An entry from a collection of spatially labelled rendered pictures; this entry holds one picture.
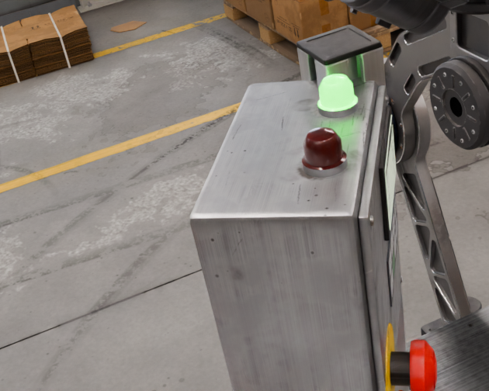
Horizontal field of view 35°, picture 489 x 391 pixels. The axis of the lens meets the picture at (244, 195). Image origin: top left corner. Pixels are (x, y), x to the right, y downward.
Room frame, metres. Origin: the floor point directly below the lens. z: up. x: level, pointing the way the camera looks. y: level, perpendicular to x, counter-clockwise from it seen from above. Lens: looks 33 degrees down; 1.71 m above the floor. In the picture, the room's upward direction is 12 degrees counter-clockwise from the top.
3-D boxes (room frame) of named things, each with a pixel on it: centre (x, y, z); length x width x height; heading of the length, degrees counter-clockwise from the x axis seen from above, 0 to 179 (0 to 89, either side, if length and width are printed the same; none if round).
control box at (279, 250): (0.42, -0.04, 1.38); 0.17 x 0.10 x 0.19; 162
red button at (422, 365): (0.35, -0.09, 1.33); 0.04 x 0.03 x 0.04; 162
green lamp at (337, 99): (0.45, -0.07, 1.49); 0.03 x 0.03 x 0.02
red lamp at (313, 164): (0.38, -0.05, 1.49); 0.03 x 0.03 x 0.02
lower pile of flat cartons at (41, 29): (4.72, 1.10, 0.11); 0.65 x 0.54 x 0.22; 103
